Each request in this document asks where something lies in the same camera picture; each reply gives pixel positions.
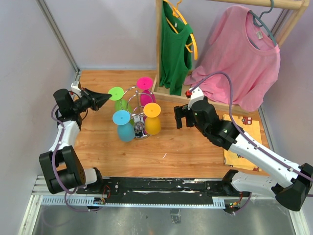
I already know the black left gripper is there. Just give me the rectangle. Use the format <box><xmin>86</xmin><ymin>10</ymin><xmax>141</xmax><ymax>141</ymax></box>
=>
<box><xmin>72</xmin><ymin>88</ymin><xmax>112</xmax><ymax>114</ymax></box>

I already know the green plastic wine glass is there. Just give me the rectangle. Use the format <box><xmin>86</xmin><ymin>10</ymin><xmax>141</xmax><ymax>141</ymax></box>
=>
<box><xmin>109</xmin><ymin>87</ymin><xmax>134</xmax><ymax>127</ymax></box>

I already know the pink plastic wine glass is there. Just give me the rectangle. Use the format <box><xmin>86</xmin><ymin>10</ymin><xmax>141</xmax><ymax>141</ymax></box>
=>
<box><xmin>136</xmin><ymin>77</ymin><xmax>156</xmax><ymax>134</ymax></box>

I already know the blue plastic wine glass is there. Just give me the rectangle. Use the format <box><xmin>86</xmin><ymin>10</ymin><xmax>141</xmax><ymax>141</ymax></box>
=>
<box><xmin>112</xmin><ymin>110</ymin><xmax>135</xmax><ymax>142</ymax></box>

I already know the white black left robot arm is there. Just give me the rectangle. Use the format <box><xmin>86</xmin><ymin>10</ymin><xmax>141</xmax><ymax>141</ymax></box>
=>
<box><xmin>39</xmin><ymin>88</ymin><xmax>111</xmax><ymax>194</ymax></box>

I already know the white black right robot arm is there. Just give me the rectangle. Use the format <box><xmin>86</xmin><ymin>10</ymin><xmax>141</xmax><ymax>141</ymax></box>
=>
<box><xmin>174</xmin><ymin>98</ymin><xmax>313</xmax><ymax>212</ymax></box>

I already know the orange plastic wine glass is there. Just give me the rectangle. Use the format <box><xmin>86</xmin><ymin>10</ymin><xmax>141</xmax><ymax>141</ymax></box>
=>
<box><xmin>143</xmin><ymin>102</ymin><xmax>161</xmax><ymax>135</ymax></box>

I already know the wooden clothes rack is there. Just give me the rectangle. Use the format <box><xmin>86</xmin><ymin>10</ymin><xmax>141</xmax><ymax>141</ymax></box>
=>
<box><xmin>151</xmin><ymin>0</ymin><xmax>310</xmax><ymax>116</ymax></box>

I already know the chrome wine glass rack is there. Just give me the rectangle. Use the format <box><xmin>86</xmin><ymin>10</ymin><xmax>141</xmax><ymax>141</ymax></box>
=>
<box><xmin>117</xmin><ymin>86</ymin><xmax>156</xmax><ymax>140</ymax></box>

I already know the green tank top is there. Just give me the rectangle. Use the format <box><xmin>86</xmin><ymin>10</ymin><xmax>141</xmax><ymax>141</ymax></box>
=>
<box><xmin>159</xmin><ymin>2</ymin><xmax>192</xmax><ymax>95</ymax></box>

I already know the yellow cartoon vehicle cloth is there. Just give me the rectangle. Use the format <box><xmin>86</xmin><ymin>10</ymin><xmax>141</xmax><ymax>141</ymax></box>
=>
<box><xmin>223</xmin><ymin>116</ymin><xmax>262</xmax><ymax>172</ymax></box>

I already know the pink t-shirt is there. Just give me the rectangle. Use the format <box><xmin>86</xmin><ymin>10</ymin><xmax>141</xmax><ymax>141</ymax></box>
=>
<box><xmin>184</xmin><ymin>5</ymin><xmax>281</xmax><ymax>112</ymax></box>

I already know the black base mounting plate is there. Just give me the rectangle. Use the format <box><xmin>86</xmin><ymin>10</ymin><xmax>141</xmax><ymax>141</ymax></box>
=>
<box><xmin>78</xmin><ymin>177</ymin><xmax>249</xmax><ymax>205</ymax></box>

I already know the yellow clothes hanger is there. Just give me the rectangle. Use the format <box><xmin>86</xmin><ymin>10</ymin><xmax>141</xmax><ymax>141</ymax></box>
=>
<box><xmin>163</xmin><ymin>0</ymin><xmax>198</xmax><ymax>60</ymax></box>

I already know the grey clothes hanger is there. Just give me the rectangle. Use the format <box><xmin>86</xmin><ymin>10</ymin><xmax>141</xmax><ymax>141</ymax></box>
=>
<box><xmin>248</xmin><ymin>0</ymin><xmax>278</xmax><ymax>47</ymax></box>

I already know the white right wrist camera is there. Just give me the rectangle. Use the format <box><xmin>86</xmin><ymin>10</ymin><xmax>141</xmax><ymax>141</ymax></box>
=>
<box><xmin>185</xmin><ymin>88</ymin><xmax>204</xmax><ymax>105</ymax></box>

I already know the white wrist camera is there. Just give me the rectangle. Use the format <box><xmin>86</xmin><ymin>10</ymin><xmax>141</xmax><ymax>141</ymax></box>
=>
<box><xmin>71</xmin><ymin>81</ymin><xmax>82</xmax><ymax>96</ymax></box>
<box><xmin>185</xmin><ymin>88</ymin><xmax>204</xmax><ymax>105</ymax></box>

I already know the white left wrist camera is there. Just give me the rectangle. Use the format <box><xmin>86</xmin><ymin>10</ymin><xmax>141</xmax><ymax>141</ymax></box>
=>
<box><xmin>71</xmin><ymin>81</ymin><xmax>82</xmax><ymax>96</ymax></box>

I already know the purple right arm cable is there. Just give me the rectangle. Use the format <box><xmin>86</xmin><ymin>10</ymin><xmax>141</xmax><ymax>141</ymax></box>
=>
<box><xmin>189</xmin><ymin>71</ymin><xmax>313</xmax><ymax>183</ymax></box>

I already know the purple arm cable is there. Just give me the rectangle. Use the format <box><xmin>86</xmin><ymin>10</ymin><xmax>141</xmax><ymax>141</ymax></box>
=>
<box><xmin>50</xmin><ymin>104</ymin><xmax>105</xmax><ymax>212</ymax></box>
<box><xmin>189</xmin><ymin>71</ymin><xmax>313</xmax><ymax>183</ymax></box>

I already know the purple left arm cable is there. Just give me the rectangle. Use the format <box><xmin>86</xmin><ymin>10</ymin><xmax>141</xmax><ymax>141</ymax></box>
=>
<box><xmin>50</xmin><ymin>104</ymin><xmax>105</xmax><ymax>212</ymax></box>

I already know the white slotted cable duct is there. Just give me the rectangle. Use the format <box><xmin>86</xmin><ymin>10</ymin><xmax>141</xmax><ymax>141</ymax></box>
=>
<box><xmin>41</xmin><ymin>197</ymin><xmax>225</xmax><ymax>210</ymax></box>

